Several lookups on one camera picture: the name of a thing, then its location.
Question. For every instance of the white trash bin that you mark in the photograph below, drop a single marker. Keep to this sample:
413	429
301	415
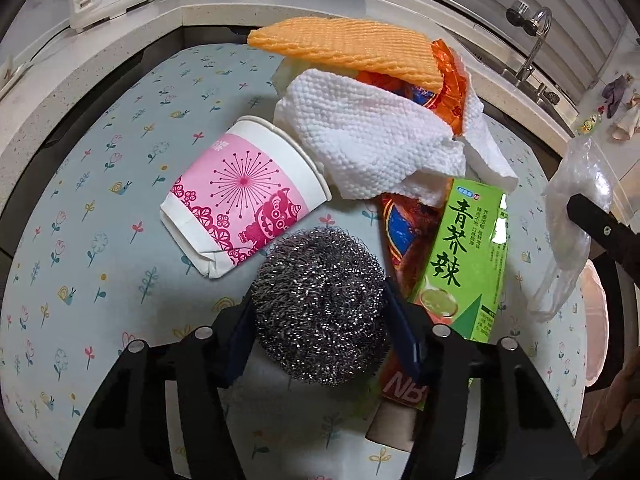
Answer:
597	320

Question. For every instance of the steel wool scrubber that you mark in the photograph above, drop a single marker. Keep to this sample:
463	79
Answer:
320	305

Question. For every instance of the orange snack wrapper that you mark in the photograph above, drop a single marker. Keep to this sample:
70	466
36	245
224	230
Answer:
450	90

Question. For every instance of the purple hanging cloth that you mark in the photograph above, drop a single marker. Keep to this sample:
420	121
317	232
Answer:
615	92

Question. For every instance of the green dish soap bottle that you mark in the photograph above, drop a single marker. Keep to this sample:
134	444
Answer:
591	122

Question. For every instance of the clear plastic bag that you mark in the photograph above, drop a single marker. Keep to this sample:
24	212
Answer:
565	250

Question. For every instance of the beige cardboard piece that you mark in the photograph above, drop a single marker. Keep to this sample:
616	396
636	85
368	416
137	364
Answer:
392	422

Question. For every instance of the floral tablecloth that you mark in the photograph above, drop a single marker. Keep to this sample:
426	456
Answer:
100	160

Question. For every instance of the red snack packet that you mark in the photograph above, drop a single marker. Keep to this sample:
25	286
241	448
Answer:
405	240

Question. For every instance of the steel sink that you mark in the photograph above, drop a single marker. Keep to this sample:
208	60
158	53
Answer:
542	92

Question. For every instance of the chrome faucet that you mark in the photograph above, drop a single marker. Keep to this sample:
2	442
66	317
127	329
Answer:
537	35

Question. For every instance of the pink patterned paper cup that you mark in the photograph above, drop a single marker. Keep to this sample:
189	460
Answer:
240	185

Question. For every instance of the white roller shutter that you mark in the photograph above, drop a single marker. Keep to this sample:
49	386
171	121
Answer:
475	5

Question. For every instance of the green cardboard box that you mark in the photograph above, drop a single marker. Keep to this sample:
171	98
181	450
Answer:
465	250

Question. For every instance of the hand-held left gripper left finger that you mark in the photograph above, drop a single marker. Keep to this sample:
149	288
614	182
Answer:
240	345

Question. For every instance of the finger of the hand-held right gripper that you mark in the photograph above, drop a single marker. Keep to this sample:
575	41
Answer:
605	232

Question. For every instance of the white paper towel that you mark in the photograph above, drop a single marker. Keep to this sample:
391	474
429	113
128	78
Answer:
370	135

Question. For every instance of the beige hanging cloth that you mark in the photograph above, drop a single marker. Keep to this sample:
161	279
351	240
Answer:
627	125

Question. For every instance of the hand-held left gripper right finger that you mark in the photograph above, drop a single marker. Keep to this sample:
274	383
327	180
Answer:
402	330

